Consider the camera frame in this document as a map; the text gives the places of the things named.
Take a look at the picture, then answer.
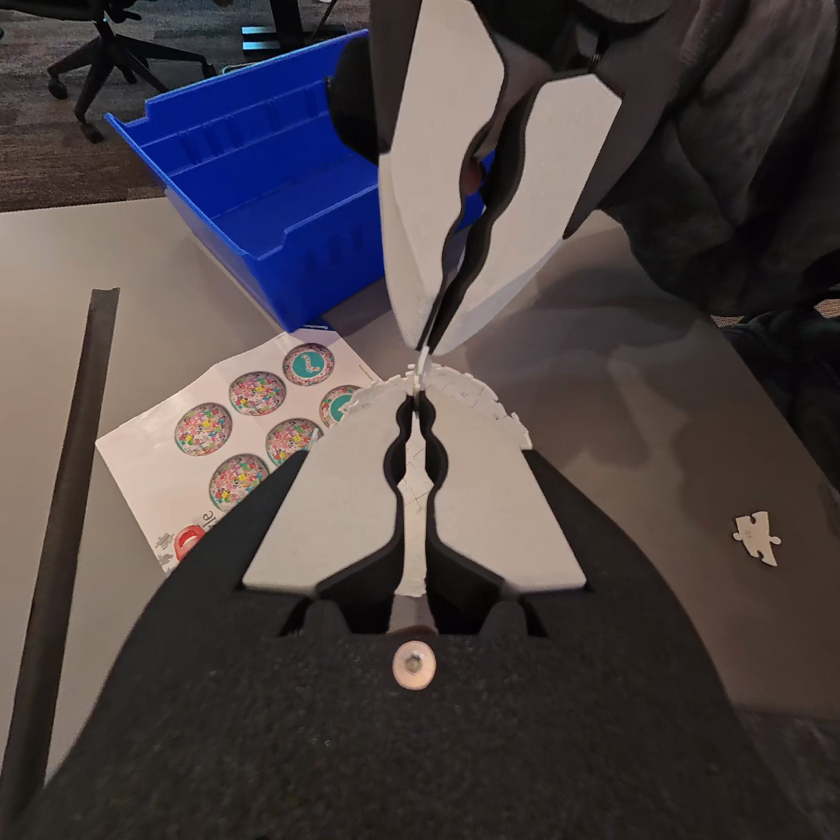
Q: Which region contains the puzzle instruction sheet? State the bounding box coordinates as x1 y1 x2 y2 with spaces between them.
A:
95 330 389 577

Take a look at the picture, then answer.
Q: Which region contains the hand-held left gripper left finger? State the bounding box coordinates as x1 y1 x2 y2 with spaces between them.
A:
241 392 421 633

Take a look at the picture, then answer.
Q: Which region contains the black office chair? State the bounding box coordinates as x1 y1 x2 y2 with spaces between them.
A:
46 0 217 144

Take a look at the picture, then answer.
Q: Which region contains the blue plastic bin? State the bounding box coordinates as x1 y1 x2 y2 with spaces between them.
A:
104 29 493 333

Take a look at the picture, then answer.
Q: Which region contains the colourful puzzle ball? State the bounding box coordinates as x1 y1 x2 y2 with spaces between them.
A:
336 364 534 597

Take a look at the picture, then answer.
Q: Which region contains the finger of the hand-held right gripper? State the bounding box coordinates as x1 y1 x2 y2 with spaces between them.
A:
379 0 509 352
428 72 624 358

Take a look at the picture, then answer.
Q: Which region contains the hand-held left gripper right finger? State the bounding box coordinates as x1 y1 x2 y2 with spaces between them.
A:
416 392 588 633

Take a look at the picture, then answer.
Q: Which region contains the black table edge strip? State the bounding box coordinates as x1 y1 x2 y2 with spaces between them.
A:
0 287 122 829

